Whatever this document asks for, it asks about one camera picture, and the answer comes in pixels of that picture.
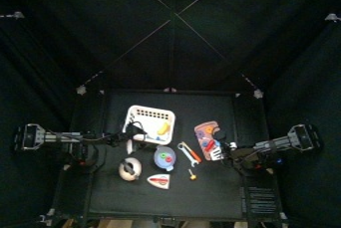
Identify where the white plastic basket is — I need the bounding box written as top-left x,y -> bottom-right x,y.
123,105 -> 176,146

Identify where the white tape roll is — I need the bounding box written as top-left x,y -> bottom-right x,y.
118,156 -> 144,182

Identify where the white toy spatula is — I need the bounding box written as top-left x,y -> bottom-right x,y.
209,147 -> 225,161

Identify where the orange toy screwdriver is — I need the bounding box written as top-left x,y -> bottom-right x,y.
180,141 -> 203,164

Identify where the yellow toy screw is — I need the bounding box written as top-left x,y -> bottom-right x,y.
186,168 -> 198,181

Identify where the yellow toy banana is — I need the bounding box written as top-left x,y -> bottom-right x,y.
158,121 -> 171,136

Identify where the pink toy tool board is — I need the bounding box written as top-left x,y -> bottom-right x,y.
193,120 -> 223,162

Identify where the white toy wrench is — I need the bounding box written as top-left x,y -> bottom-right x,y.
175,142 -> 198,168

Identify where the white red toy iron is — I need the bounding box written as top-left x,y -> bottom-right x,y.
147,173 -> 171,190

